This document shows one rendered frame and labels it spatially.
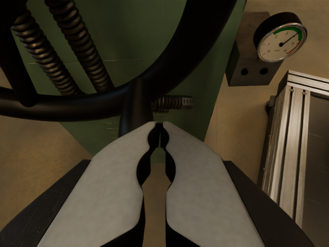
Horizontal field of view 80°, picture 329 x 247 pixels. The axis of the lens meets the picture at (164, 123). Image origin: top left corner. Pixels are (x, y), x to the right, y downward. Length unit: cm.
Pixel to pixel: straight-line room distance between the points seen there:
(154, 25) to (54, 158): 84
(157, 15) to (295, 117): 65
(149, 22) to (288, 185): 60
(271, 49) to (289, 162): 48
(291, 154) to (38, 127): 111
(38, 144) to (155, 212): 65
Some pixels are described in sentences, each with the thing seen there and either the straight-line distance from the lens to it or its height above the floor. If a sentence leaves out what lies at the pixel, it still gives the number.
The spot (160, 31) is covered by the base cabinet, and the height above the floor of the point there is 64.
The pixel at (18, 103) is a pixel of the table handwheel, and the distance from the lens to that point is 24.
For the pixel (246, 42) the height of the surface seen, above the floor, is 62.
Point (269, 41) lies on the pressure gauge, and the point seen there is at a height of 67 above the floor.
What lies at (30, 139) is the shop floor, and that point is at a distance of 117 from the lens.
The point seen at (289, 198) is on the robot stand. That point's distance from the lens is 71.
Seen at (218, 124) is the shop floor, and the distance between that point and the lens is 101.
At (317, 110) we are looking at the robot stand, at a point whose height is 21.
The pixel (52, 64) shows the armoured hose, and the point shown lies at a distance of 27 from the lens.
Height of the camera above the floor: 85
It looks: 59 degrees down
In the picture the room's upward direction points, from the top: 4 degrees counter-clockwise
